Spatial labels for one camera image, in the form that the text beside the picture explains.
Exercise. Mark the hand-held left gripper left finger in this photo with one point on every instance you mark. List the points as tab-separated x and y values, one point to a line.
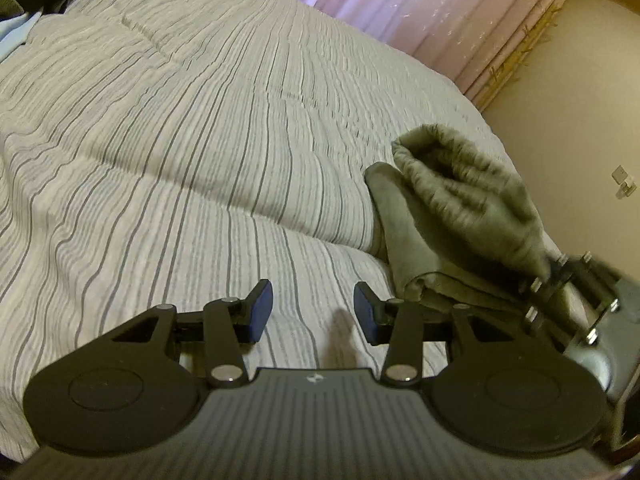
260	310

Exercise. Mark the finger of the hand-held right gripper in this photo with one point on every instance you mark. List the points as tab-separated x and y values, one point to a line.
547	305
582	272

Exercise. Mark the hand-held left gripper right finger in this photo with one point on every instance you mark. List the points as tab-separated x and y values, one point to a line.
364	312

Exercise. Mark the olive green pants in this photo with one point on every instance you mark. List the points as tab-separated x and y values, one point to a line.
450	195

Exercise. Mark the bed with striped bedspread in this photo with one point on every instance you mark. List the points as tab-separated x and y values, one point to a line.
175	135

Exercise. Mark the pink curtain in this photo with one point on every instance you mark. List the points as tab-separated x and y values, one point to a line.
400	5

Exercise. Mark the light blue garment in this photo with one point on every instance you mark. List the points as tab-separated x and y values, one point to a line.
12	35

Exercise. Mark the black garment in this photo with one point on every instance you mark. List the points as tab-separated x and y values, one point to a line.
10	7

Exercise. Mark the white wall plug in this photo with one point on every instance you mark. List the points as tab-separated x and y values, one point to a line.
622	177

